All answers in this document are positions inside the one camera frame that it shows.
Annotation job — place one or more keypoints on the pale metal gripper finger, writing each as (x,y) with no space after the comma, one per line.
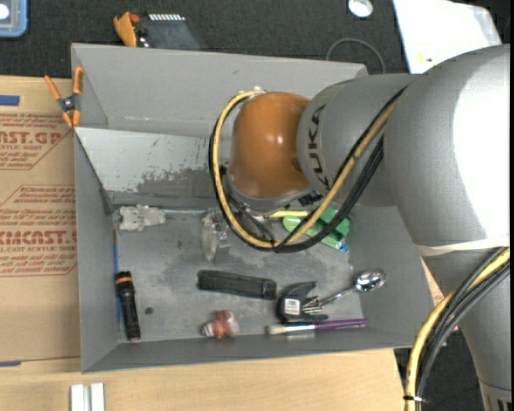
(223,234)
(210,238)

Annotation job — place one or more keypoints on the grey metal bin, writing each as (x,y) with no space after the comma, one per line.
(175,268)

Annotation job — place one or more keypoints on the black flat block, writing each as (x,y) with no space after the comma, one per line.
(235,284)

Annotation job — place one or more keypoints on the white toy animal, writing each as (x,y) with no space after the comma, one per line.
(139,217)

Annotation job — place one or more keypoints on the blue pencil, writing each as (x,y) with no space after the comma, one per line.
(116,251)

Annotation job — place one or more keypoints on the silver metal spoon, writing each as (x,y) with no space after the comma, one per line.
(368,281)

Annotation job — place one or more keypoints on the brown cardboard board, red print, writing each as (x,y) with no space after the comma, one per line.
(34,306)

